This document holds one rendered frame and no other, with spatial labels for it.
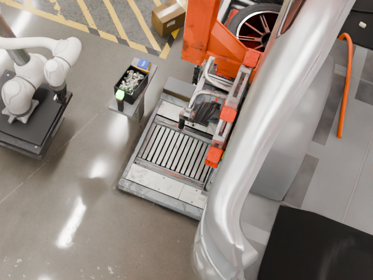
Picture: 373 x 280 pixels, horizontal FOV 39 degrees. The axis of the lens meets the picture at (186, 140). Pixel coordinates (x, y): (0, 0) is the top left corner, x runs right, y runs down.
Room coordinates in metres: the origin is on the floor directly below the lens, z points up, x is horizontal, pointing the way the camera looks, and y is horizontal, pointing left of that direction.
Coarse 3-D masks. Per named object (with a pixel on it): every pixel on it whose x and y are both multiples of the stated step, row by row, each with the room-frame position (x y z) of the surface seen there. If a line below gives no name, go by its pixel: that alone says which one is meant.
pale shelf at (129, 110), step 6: (138, 60) 2.03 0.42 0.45; (150, 66) 2.00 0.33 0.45; (156, 66) 2.01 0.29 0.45; (150, 72) 1.95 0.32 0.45; (150, 78) 1.91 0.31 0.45; (144, 90) 1.81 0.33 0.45; (114, 96) 1.72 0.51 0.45; (114, 102) 1.68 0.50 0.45; (126, 102) 1.69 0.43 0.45; (138, 102) 1.71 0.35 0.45; (108, 108) 1.63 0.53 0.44; (114, 108) 1.63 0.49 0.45; (126, 108) 1.65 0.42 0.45; (132, 108) 1.66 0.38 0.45; (126, 114) 1.61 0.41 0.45; (132, 114) 1.61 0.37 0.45
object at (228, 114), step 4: (224, 108) 1.36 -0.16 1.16; (228, 108) 1.36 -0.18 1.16; (232, 108) 1.37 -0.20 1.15; (224, 112) 1.35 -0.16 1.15; (228, 112) 1.35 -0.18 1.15; (232, 112) 1.35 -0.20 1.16; (236, 112) 1.35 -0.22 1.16; (220, 116) 1.33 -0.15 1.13; (224, 116) 1.33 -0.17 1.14; (228, 116) 1.33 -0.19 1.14; (232, 116) 1.33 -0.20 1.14; (224, 120) 1.31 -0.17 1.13; (228, 120) 1.31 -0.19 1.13; (232, 120) 1.32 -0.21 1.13
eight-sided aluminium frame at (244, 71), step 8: (240, 72) 1.62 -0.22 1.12; (248, 72) 1.63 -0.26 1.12; (240, 80) 1.77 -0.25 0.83; (248, 80) 1.76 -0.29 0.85; (232, 88) 1.51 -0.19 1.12; (240, 88) 1.52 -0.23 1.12; (232, 96) 1.47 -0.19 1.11; (240, 96) 1.47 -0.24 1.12; (232, 104) 1.42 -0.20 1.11; (216, 128) 1.32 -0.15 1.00; (216, 136) 1.29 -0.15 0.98; (224, 136) 1.30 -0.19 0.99; (216, 144) 1.41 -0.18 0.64; (224, 144) 1.43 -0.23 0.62
